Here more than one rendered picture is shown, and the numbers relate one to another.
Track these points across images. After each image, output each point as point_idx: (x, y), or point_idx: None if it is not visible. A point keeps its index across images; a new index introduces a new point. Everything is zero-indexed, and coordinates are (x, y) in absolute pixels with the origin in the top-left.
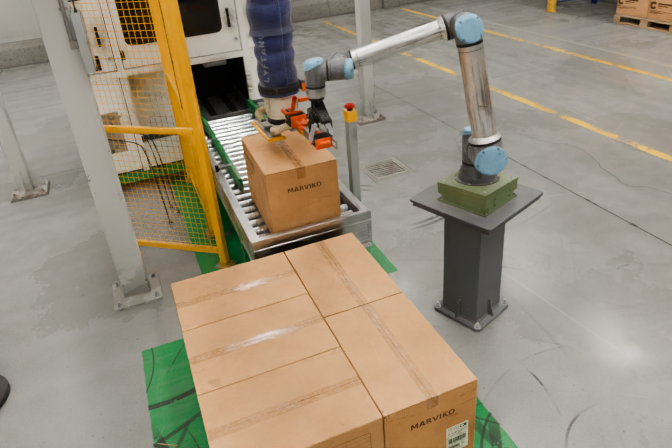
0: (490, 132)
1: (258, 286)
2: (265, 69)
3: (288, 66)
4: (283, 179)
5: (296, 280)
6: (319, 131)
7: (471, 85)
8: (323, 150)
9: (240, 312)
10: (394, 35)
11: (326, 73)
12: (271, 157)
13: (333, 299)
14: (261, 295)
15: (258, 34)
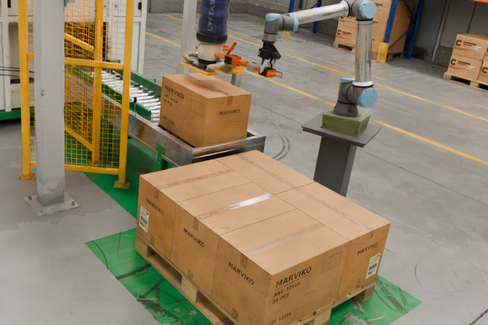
0: (369, 78)
1: (212, 178)
2: (210, 21)
3: (225, 22)
4: (218, 104)
5: (238, 175)
6: None
7: (363, 46)
8: (237, 88)
9: (211, 191)
10: (316, 8)
11: (282, 24)
12: (201, 88)
13: (273, 185)
14: (218, 182)
15: None
